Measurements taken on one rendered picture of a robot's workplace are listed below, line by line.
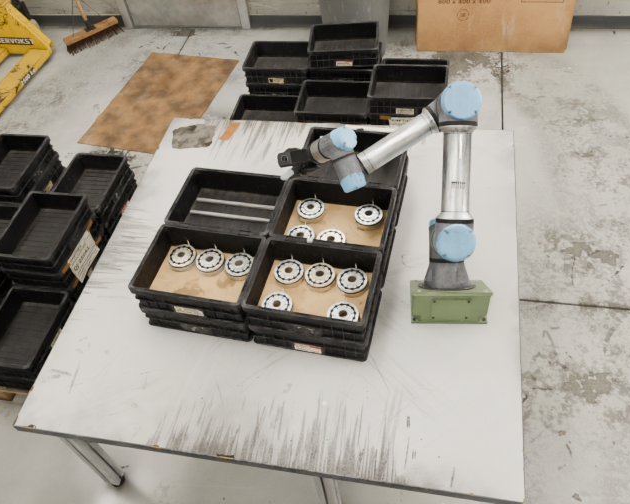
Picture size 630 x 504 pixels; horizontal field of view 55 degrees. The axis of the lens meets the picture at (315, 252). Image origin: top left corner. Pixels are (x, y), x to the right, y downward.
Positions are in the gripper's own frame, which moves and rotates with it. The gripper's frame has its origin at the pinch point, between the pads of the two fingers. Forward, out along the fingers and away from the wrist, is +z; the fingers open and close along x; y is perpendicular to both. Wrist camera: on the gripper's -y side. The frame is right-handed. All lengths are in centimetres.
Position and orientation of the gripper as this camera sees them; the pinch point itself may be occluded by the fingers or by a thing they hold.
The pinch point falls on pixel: (279, 169)
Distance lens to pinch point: 211.0
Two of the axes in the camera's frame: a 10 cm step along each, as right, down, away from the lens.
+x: -2.1, -9.8, 0.6
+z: -5.9, 1.7, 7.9
